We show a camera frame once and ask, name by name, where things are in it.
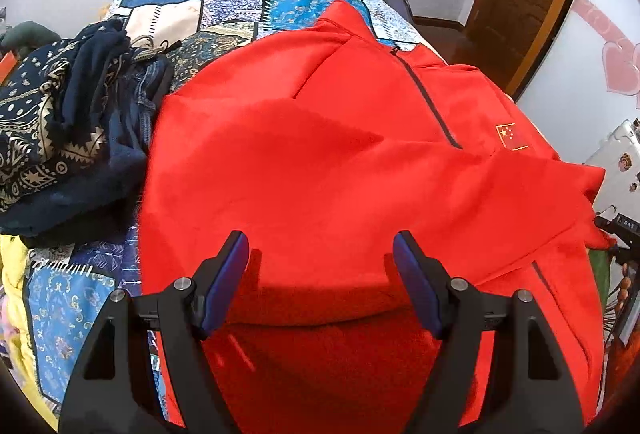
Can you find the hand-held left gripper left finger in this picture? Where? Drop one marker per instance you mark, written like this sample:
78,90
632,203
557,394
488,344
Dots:
230,279

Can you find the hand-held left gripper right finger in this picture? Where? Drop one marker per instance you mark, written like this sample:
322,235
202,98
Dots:
415,284

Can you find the red zip jacket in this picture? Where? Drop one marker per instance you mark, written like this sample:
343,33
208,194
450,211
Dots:
325,163

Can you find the dark navy garment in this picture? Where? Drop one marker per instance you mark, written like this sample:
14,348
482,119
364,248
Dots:
120,113

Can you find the yellow cloth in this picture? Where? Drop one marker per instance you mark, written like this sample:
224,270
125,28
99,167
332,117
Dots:
12,274

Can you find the navy patterned cloth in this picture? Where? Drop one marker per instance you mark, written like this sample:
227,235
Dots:
35,123

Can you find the blue patchwork quilt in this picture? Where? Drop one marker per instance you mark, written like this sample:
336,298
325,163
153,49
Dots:
295,3

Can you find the dark green cloth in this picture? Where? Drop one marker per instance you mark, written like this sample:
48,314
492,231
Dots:
30,33

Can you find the pink heart wall sticker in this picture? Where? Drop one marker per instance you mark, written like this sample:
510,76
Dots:
620,63

